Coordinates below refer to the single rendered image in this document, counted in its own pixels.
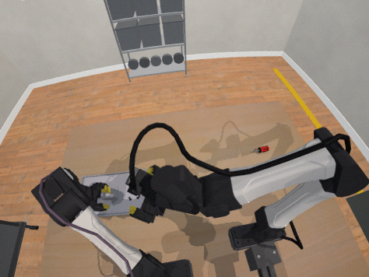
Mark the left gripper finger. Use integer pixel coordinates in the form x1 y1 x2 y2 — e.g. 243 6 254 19
101 185 111 193
103 203 110 211

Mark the grey metal l-bracket with holes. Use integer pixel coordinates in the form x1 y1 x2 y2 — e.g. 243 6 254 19
100 186 118 201

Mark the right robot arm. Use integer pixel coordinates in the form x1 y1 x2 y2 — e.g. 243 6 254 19
127 127 369 248

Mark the red screwdriver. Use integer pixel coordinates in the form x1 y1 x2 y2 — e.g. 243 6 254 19
253 146 269 153

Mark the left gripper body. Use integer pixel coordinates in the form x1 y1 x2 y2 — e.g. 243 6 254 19
85 182 109 212

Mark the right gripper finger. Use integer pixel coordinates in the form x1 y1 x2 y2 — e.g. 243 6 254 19
129 205 136 214
146 167 153 175

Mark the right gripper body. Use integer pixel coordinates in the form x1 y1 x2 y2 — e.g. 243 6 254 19
129 165 174 223

